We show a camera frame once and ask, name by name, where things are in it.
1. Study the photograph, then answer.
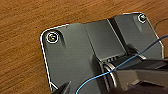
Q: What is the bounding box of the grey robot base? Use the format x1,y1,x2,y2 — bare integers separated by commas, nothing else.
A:
39,11,168,94

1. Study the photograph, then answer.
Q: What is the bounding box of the thin blue cable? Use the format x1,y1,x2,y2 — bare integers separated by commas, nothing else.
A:
75,39,168,94

